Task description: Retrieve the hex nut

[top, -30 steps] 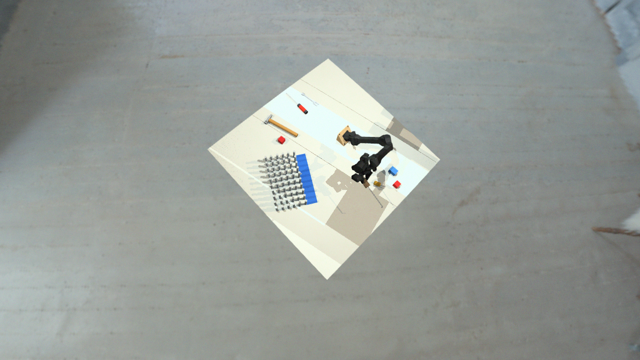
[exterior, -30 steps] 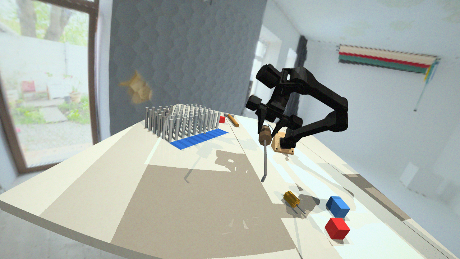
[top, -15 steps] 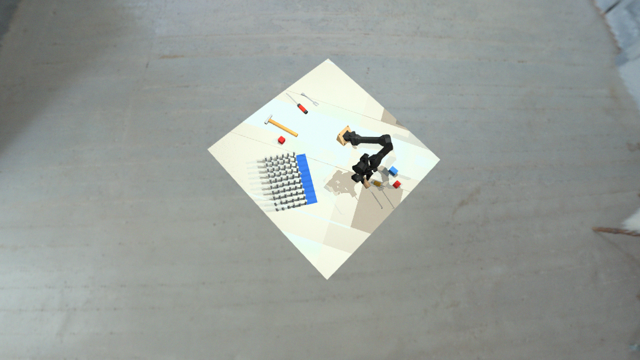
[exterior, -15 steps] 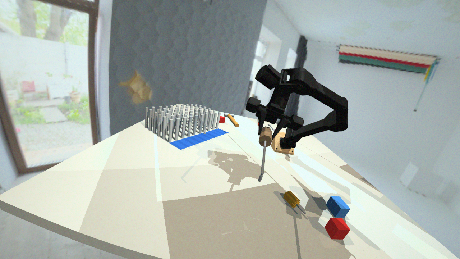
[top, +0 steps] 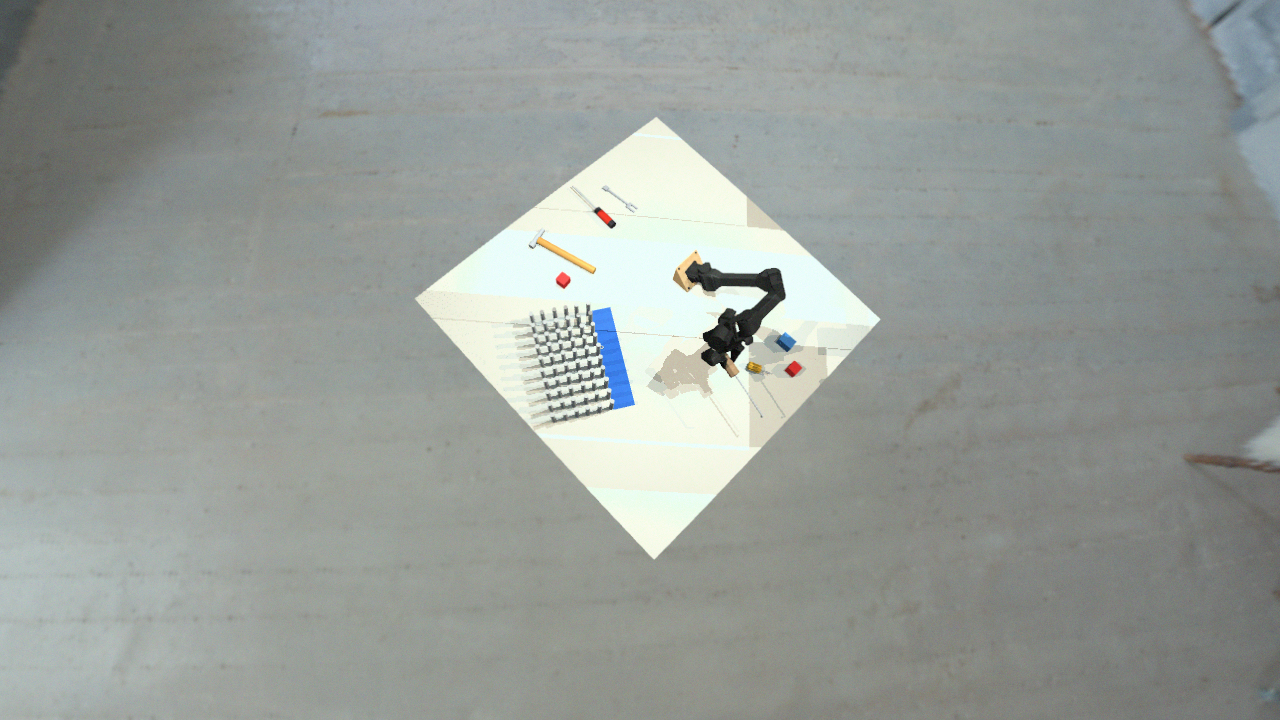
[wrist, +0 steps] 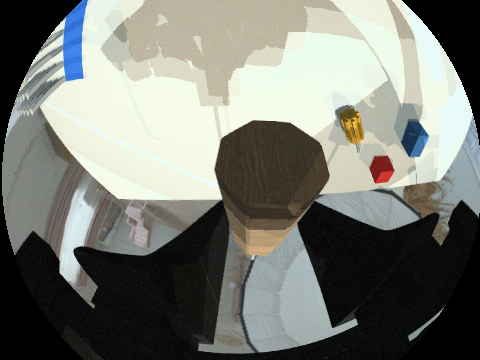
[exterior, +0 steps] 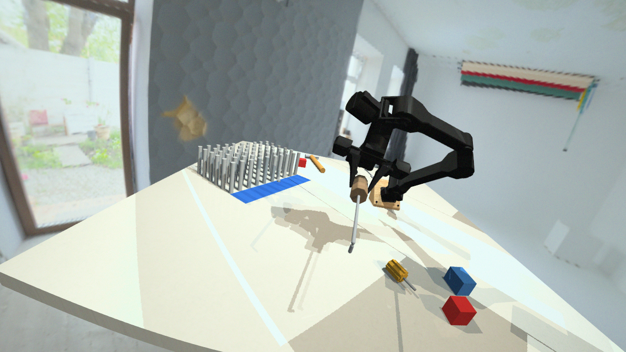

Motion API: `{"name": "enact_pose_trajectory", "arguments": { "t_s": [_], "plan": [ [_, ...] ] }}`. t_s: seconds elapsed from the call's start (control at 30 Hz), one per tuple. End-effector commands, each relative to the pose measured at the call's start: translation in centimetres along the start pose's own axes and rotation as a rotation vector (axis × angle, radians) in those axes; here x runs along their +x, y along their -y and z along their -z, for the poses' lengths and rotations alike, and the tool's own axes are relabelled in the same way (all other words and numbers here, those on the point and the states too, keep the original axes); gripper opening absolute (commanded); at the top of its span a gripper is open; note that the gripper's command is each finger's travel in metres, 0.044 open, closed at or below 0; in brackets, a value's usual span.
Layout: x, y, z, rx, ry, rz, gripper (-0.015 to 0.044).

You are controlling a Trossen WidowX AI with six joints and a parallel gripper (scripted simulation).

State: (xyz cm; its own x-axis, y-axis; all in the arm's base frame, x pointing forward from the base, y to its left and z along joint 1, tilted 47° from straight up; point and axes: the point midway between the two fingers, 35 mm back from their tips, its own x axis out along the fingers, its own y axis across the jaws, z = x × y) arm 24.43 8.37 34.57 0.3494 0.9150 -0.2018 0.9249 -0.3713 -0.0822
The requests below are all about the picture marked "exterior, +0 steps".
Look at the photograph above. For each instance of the blue tape strip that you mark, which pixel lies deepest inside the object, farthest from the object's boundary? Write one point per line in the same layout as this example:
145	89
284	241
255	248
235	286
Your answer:
251	194

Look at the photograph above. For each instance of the yellow-handled screwdriver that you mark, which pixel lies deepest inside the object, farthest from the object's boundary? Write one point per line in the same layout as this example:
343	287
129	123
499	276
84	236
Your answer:
398	272

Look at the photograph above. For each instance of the blue block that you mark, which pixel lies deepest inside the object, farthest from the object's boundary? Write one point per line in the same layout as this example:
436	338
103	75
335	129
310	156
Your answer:
460	282

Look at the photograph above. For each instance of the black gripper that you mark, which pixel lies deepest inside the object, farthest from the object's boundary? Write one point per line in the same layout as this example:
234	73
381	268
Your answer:
373	150

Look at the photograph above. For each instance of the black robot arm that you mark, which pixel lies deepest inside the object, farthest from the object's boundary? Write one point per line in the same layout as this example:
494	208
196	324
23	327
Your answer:
410	115

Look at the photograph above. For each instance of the hammer with wooden handle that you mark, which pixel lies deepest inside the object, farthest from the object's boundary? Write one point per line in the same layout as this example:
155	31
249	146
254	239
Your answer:
316	162

